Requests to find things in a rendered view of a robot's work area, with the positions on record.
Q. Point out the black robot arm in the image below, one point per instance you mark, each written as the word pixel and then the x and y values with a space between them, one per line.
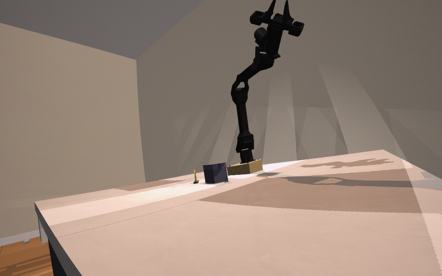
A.
pixel 245 139

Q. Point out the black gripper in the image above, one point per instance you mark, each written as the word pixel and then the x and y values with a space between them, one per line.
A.
pixel 275 28

